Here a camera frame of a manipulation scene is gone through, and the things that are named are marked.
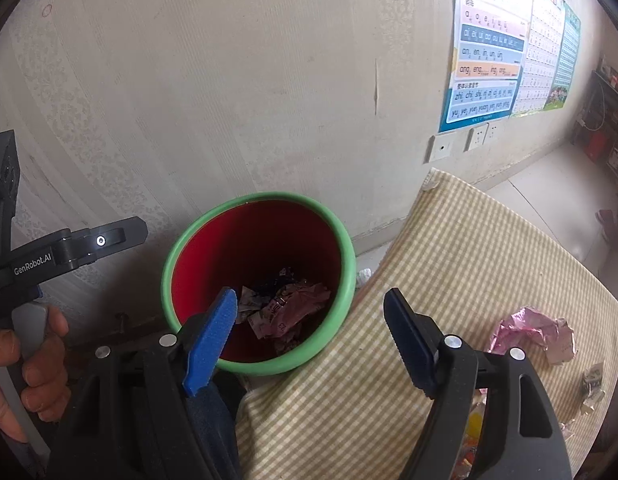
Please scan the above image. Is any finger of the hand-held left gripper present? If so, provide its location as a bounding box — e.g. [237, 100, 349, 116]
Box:
[54, 216, 149, 267]

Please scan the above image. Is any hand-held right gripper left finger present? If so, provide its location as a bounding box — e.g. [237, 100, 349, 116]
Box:
[49, 287, 240, 480]

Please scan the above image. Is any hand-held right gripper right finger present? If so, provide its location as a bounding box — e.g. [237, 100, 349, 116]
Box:
[383, 287, 574, 480]

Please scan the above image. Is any white paper strip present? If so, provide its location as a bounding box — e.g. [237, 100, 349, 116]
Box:
[237, 285, 263, 328]

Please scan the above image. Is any magenta dark-printed wrapper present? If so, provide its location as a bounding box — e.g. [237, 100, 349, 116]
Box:
[249, 281, 332, 356]

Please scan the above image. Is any dark blue snack wrapper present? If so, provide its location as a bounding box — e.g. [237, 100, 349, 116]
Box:
[251, 267, 301, 297]

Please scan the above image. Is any red bin with green rim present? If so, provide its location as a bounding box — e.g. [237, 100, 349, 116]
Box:
[161, 191, 357, 377]

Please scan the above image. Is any person's left hand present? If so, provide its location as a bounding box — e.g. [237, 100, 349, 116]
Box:
[0, 306, 71, 443]

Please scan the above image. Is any yellow checked tablecloth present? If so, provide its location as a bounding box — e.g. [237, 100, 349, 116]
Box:
[236, 167, 618, 480]

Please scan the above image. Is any orange snack wrapper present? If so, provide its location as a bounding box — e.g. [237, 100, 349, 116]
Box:
[451, 390, 490, 480]

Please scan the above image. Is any shiny pink wrapper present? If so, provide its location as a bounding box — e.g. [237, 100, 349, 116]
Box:
[489, 306, 576, 366]

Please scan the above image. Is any crumpled silver wrapper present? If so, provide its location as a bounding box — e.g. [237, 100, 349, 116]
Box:
[581, 362, 608, 416]

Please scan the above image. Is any red box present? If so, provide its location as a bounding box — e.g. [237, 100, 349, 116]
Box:
[585, 132, 610, 161]

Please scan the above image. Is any dark shelf unit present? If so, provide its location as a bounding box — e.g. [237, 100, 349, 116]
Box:
[571, 70, 618, 171]

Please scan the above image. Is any white wall plate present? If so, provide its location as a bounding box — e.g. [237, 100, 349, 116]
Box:
[428, 132, 453, 164]

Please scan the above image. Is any blue letter wall poster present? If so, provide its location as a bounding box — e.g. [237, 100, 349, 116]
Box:
[437, 0, 532, 134]

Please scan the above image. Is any white chart wall poster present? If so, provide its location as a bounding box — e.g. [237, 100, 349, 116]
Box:
[509, 0, 564, 118]

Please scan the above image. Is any green-bordered wall poster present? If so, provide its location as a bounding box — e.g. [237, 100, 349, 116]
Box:
[546, 0, 582, 111]

